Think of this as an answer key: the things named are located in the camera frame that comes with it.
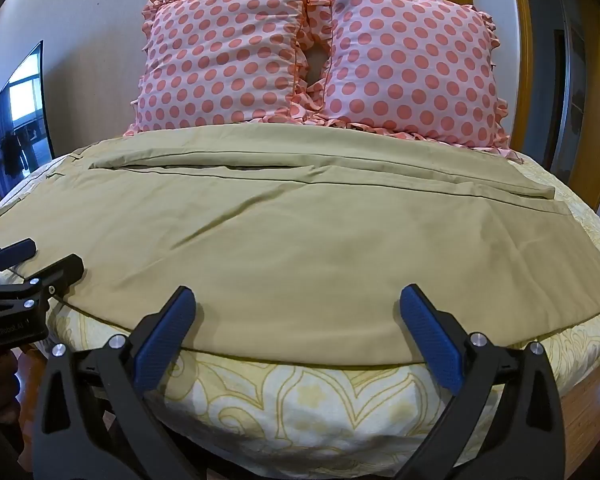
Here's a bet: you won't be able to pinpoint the bed with yellow patterned sheet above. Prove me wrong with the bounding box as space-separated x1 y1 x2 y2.
0 147 600 480

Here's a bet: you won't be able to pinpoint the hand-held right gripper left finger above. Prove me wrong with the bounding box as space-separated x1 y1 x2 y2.
32 285 201 480

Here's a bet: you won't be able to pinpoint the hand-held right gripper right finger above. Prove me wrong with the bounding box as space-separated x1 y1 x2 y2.
399 284 566 480

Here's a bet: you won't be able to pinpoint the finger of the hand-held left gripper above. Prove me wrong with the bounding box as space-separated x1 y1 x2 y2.
11 253 85 307
0 238 37 281

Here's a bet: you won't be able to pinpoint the khaki pants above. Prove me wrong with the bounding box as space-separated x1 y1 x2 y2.
0 124 600 367

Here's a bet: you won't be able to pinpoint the pink polka dot ruffled pillow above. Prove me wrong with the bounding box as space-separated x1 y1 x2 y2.
124 0 327 137
305 0 525 162

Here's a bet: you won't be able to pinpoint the black flat screen television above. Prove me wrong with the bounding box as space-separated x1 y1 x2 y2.
0 40 57 197

